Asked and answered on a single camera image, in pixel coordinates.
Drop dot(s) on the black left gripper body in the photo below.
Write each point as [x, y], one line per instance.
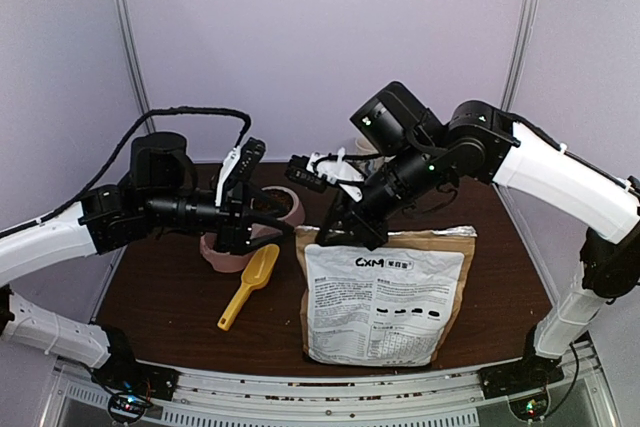
[228, 222]

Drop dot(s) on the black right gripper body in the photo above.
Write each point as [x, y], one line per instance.
[373, 226]

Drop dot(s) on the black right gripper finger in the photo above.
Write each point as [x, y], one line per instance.
[331, 231]
[350, 242]

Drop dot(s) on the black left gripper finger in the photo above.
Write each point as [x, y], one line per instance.
[260, 241]
[261, 228]

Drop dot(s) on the pink double pet feeder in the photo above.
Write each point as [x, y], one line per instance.
[227, 263]

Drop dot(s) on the yellow plastic scoop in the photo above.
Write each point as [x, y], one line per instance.
[255, 276]

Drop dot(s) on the pet food bag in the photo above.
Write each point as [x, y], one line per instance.
[391, 307]

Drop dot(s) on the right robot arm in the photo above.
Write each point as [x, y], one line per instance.
[422, 153]

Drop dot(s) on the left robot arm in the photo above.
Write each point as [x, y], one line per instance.
[159, 193]

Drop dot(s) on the brown kibble in steel bowl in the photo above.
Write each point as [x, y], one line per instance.
[275, 201]

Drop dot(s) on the white patterned ceramic mug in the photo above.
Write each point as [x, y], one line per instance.
[365, 149]

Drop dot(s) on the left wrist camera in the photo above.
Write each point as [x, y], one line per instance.
[238, 166]

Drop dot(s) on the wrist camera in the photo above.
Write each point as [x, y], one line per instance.
[238, 166]
[319, 171]

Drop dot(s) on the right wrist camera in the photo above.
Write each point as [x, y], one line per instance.
[319, 171]

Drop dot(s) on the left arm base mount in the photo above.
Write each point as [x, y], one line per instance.
[130, 384]

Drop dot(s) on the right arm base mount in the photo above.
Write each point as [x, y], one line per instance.
[524, 381]

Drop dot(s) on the aluminium corner post left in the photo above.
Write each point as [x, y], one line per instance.
[131, 55]

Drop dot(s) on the aluminium corner post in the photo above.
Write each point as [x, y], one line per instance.
[131, 55]
[523, 36]

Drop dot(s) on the aluminium corner post right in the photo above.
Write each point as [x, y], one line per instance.
[523, 36]

